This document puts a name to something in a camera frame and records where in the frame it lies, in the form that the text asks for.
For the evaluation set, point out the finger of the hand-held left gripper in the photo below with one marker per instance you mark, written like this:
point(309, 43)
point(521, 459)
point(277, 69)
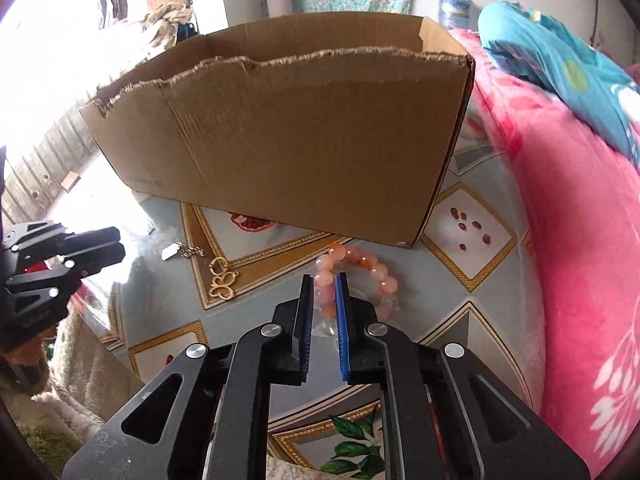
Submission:
point(100, 259)
point(95, 237)

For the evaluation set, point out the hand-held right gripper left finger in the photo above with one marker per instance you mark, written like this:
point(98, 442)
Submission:
point(305, 330)

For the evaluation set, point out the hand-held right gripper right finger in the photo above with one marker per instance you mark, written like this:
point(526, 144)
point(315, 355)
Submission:
point(342, 330)

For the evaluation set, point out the torn brown cardboard box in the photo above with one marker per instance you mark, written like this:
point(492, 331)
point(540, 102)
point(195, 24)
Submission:
point(300, 160)

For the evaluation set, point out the small brown cardboard box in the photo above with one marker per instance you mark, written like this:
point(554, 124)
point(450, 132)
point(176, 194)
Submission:
point(71, 180)

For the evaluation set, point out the white towel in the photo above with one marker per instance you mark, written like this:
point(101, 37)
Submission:
point(75, 400)

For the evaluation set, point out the metal window railing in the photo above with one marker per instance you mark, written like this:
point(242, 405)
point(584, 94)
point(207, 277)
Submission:
point(50, 160)

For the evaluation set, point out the fruit print tablecloth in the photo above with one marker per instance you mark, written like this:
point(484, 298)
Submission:
point(450, 310)

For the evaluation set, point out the blue wheelchair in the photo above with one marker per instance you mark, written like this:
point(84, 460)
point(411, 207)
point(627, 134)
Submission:
point(186, 30)

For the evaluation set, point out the pile of beige clothes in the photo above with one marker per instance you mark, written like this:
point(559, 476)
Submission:
point(167, 20)

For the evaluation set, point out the dark hanging clothes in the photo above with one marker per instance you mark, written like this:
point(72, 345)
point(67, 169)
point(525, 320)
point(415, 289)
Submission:
point(117, 0)

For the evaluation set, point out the pink floral blanket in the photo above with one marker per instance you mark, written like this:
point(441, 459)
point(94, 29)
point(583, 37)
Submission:
point(575, 260)

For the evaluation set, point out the rolled pale mat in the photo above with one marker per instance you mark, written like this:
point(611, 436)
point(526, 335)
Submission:
point(278, 0)

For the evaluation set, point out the blue water jug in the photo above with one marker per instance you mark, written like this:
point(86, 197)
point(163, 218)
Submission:
point(455, 10)

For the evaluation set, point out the blue floral pillow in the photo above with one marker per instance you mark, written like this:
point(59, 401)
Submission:
point(550, 55)

